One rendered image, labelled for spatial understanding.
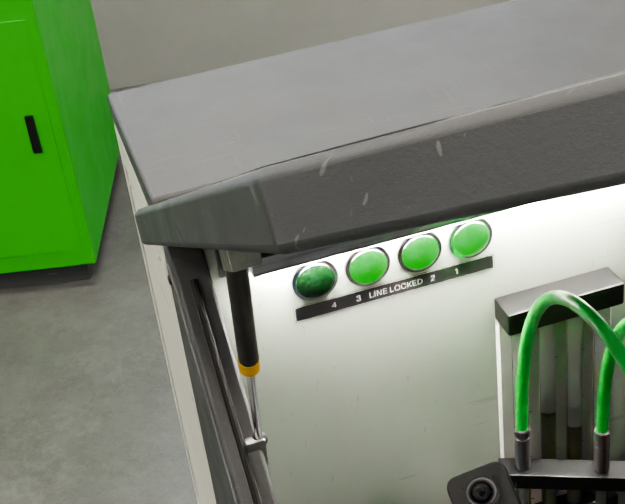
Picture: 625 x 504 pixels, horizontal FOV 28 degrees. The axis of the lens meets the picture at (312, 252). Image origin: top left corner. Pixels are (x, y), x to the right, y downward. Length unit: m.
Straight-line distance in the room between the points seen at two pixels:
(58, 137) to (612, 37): 2.40
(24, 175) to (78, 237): 0.26
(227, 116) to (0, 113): 2.30
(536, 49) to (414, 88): 0.16
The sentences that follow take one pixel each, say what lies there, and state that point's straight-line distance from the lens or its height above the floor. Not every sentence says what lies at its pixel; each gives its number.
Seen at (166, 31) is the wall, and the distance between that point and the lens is 5.13.
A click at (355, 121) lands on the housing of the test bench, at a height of 1.50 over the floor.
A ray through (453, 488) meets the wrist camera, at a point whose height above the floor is 1.50.
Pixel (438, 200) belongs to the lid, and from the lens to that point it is 0.47.
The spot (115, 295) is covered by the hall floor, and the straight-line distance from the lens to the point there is 3.90.
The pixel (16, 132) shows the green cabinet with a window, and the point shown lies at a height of 0.56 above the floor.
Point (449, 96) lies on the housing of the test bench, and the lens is 1.42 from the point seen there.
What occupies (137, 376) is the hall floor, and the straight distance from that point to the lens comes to 3.55.
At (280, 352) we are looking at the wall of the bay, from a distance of 1.38.
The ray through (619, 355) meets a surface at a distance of 1.15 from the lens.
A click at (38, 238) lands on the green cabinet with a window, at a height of 0.20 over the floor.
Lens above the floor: 2.13
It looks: 33 degrees down
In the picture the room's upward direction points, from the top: 8 degrees counter-clockwise
